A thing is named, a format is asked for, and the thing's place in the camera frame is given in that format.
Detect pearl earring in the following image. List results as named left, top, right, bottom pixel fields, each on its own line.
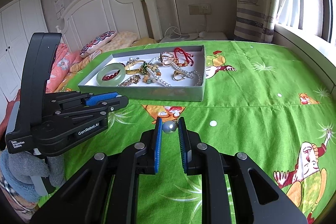
left=162, top=120, right=178, bottom=134

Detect green jade bangle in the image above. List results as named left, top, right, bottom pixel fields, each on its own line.
left=96, top=63, right=126, bottom=87

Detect gold safety pin brooch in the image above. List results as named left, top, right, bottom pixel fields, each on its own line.
left=118, top=75, right=141, bottom=87

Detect gold bangle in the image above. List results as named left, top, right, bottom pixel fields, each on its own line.
left=125, top=60, right=145, bottom=75

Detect yellow orange stone bead bracelet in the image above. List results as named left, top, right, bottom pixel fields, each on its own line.
left=142, top=63, right=162, bottom=84

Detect gold hoop earrings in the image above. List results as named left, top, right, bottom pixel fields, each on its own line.
left=173, top=70, right=186, bottom=81

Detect white pearl necklace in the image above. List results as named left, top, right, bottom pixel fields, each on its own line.
left=146, top=56, right=203, bottom=88

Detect red cord gold bead bracelet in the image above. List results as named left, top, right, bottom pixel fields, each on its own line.
left=172, top=47, right=195, bottom=68

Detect silver rhinestone pearl brooch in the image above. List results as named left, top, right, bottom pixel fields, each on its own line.
left=129, top=57, right=139, bottom=63

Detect grey gloved left hand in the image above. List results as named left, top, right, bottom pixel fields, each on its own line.
left=1, top=149, right=66, bottom=202

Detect pink folded quilt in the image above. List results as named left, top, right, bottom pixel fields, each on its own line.
left=0, top=43, right=82, bottom=137

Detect grey cardboard tray box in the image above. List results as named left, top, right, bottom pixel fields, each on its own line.
left=78, top=45, right=206, bottom=101

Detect embroidered round cushion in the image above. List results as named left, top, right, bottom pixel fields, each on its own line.
left=80, top=31, right=117, bottom=58

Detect yellow cartoon bed sheet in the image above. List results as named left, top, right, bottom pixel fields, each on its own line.
left=52, top=37, right=158, bottom=93

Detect yellow patterned pillow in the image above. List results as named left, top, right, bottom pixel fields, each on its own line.
left=70, top=31, right=138, bottom=73

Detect green cartoon bed sheet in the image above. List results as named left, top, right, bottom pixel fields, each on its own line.
left=36, top=40, right=336, bottom=224

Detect white wooden headboard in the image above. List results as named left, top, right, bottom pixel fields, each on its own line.
left=56, top=0, right=163, bottom=52

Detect white wardrobe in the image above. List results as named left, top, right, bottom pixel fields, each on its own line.
left=0, top=0, right=48, bottom=119

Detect white lamp pole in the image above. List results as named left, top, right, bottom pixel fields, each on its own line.
left=172, top=0, right=182, bottom=36

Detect white charging cable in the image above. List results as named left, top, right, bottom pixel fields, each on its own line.
left=163, top=13, right=208, bottom=41

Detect wall socket panel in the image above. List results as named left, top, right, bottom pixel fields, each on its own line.
left=189, top=4, right=212, bottom=15

